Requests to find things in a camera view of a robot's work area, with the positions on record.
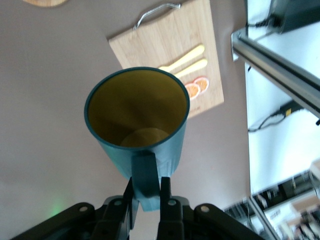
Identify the yellow plastic fork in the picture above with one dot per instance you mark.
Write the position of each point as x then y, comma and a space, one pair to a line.
192, 53

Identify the teal ribbed mug yellow inside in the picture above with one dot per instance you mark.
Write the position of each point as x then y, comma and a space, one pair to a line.
170, 150

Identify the black box device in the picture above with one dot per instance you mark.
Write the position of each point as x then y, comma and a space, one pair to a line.
295, 15

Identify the orange slice toy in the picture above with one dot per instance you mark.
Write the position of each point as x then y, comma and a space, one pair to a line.
203, 83
192, 92

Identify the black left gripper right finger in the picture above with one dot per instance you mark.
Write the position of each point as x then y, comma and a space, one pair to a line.
180, 222

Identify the wooden mug rack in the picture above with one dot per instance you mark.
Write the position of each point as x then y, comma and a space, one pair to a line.
45, 2

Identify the yellow plastic knife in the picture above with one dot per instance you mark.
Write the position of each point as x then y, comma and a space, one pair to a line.
197, 65

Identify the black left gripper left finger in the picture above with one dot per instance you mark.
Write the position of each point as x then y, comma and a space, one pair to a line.
110, 220

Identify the aluminium profile post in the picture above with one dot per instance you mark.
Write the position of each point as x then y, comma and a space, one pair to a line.
275, 72

